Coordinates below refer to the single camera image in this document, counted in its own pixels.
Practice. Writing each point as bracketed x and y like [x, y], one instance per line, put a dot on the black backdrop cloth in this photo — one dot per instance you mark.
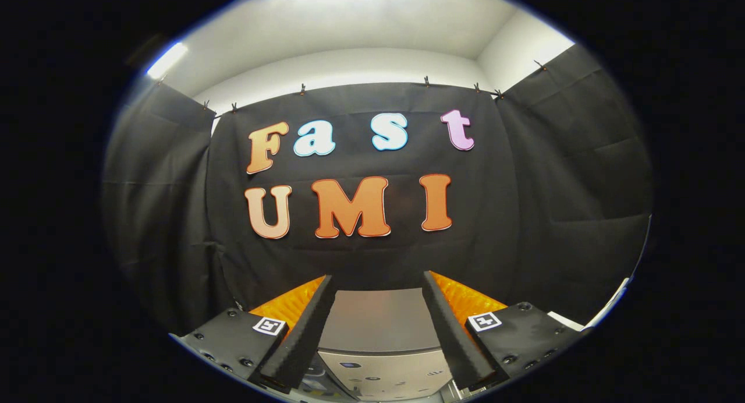
[553, 187]

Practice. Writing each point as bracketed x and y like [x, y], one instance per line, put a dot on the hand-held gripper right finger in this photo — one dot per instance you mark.
[448, 327]

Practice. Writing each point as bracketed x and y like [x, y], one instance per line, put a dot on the silver washing machine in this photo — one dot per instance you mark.
[378, 321]

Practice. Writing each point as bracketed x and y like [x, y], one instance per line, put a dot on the ceiling light strip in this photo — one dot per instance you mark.
[167, 59]

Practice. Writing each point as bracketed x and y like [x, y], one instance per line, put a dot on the white board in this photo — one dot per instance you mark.
[605, 307]

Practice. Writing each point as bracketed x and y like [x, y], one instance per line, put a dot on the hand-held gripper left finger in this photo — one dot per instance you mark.
[308, 327]

